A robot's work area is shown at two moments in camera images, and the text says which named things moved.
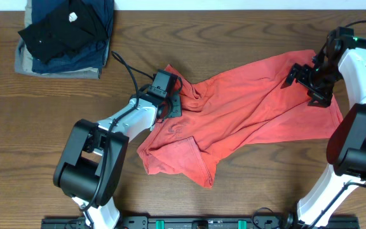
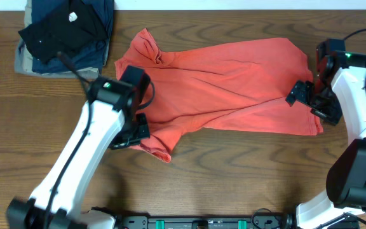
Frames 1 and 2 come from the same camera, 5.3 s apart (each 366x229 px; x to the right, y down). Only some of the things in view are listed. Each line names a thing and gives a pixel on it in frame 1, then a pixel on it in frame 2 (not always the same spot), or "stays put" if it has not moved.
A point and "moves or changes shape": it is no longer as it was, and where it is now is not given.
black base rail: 192,222 stays put
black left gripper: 175,108 → 135,133
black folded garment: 64,31 stays put
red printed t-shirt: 245,102 moves or changes shape
